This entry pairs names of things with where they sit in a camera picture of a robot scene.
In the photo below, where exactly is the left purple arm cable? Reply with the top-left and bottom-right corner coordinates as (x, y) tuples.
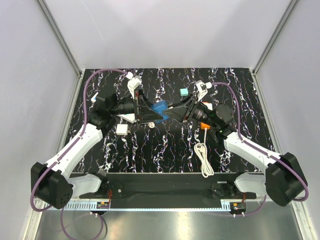
(29, 68), (130, 212)

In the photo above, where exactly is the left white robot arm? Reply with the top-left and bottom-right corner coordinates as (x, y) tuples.
(30, 89), (163, 211)

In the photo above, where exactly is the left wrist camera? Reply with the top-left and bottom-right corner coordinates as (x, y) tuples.
(126, 72), (142, 96)

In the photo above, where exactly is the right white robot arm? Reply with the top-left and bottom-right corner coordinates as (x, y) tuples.
(163, 96), (309, 207)

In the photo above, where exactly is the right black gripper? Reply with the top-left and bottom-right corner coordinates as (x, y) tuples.
(163, 93), (218, 129)

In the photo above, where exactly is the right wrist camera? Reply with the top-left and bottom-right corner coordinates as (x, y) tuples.
(195, 80), (212, 102)

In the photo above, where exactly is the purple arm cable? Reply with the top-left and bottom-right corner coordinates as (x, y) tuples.
(29, 68), (130, 212)
(211, 81), (309, 218)

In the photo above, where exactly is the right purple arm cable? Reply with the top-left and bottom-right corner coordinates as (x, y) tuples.
(211, 81), (309, 218)

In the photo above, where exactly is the white slotted cable duct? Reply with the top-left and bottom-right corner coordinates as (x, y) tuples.
(64, 202), (110, 211)

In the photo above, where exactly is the white multicolour power strip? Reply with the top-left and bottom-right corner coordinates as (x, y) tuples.
(90, 92), (137, 124)

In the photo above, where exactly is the white power cord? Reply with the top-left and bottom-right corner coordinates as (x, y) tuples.
(194, 127), (215, 179)

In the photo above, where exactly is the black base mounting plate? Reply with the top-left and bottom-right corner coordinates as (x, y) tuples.
(79, 172), (258, 210)

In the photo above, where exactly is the white small charger adapter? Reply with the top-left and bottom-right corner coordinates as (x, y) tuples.
(116, 123), (130, 136)

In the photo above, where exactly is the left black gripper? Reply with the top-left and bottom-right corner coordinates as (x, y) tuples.
(109, 88), (163, 124)

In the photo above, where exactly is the white plug with cord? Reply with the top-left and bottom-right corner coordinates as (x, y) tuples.
(148, 122), (155, 129)

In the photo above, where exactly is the orange power strip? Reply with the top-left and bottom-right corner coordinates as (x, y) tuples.
(200, 122), (211, 130)

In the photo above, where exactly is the teal small cube plug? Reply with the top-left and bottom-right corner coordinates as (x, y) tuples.
(179, 88), (189, 97)

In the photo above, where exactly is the white cube socket adapter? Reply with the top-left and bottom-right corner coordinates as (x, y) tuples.
(202, 101), (213, 111)

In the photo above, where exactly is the blue cube socket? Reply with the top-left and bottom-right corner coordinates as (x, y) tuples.
(151, 100), (169, 123)

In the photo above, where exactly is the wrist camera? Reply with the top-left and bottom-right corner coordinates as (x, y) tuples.
(126, 72), (142, 96)
(195, 80), (212, 102)

